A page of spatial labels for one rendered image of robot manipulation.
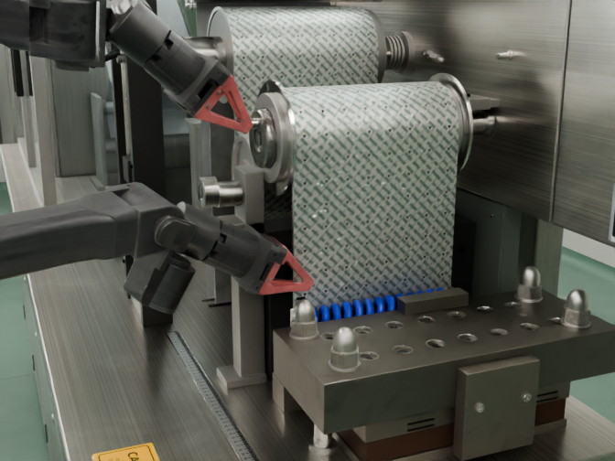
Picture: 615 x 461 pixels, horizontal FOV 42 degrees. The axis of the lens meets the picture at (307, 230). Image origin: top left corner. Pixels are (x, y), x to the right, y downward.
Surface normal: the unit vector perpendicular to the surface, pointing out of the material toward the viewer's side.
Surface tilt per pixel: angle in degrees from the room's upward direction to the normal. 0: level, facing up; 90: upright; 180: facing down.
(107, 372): 0
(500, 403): 90
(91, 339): 0
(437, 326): 0
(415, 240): 90
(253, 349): 90
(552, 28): 90
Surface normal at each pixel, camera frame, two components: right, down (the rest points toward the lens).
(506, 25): -0.92, 0.11
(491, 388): 0.38, 0.25
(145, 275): -0.58, -0.15
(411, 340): 0.00, -0.96
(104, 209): 0.19, -0.89
